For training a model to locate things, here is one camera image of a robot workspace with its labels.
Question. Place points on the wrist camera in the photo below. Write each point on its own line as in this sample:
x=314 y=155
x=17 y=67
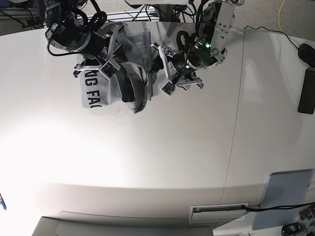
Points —
x=109 y=69
x=168 y=88

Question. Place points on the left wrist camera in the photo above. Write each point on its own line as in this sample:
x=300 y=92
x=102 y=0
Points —
x=168 y=88

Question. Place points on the grey T-shirt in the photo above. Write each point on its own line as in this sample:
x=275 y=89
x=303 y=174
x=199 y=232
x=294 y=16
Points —
x=131 y=84

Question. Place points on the black blue gadget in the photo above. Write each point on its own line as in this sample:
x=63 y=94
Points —
x=291 y=229

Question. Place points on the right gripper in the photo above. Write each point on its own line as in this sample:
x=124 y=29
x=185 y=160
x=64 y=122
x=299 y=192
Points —
x=99 y=50

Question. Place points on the blue orange tool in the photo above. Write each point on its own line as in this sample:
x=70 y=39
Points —
x=2 y=203

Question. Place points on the grey-blue laptop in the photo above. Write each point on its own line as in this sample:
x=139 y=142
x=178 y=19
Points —
x=283 y=189

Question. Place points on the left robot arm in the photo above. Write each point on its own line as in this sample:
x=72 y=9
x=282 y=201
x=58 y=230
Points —
x=202 y=49

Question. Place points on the white cable tray box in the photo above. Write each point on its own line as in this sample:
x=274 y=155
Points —
x=217 y=213

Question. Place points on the black smartphone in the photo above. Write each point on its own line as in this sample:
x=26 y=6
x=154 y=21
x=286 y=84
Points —
x=307 y=98

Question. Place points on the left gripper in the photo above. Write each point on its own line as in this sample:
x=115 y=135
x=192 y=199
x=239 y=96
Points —
x=175 y=67

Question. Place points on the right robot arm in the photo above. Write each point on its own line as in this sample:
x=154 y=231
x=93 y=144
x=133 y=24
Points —
x=70 y=30

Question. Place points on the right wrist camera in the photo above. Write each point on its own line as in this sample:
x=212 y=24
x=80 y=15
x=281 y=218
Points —
x=109 y=69

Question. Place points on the black computer mouse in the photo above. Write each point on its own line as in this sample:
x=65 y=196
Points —
x=307 y=54

